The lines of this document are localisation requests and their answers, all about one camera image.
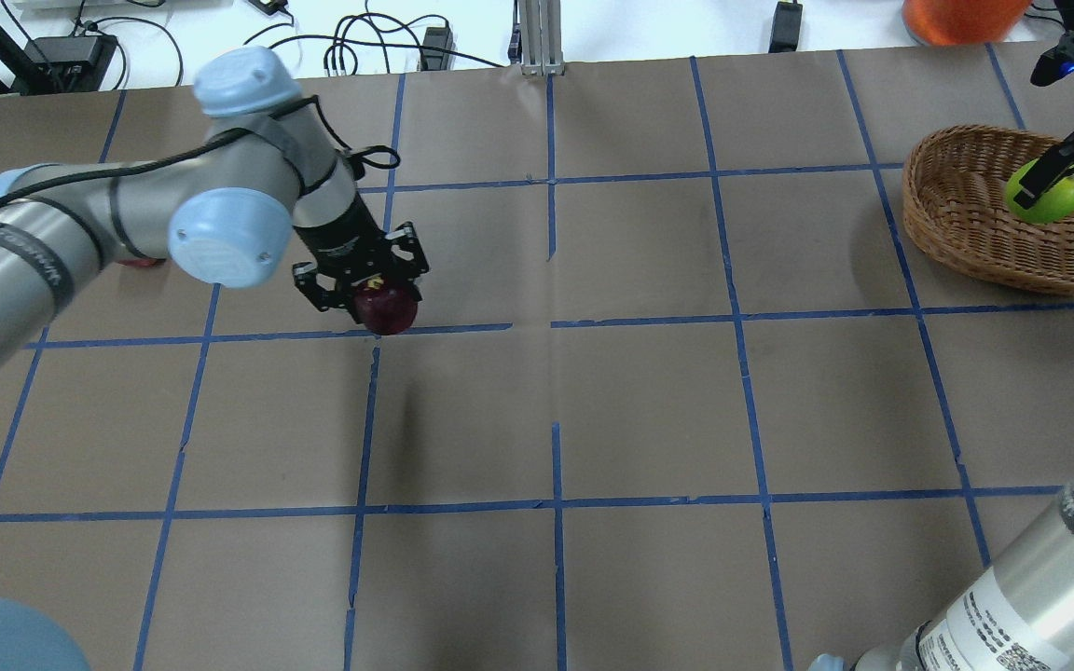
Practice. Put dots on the red yellow apple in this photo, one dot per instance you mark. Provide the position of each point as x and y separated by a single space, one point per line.
142 262

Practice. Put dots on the black power adapter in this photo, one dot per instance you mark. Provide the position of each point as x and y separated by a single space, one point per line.
786 27

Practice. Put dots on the green apple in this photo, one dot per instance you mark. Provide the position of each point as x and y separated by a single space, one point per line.
1053 205

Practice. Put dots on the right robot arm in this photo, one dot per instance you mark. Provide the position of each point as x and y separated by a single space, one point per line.
1018 615

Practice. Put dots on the orange round object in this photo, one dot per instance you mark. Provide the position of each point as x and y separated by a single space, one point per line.
954 23

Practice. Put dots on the dark red apple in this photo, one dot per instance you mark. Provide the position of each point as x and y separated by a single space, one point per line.
386 309

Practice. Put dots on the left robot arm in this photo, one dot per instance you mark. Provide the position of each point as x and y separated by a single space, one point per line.
271 168

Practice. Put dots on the wicker basket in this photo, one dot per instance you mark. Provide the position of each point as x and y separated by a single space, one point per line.
954 210

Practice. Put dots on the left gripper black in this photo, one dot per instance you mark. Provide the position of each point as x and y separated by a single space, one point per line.
339 238

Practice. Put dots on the black power brick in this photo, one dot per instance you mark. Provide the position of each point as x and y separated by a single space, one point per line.
436 47

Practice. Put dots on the black box with cables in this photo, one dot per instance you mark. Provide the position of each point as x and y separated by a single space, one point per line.
73 63

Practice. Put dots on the aluminium profile post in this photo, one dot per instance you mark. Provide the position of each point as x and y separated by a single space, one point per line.
537 46

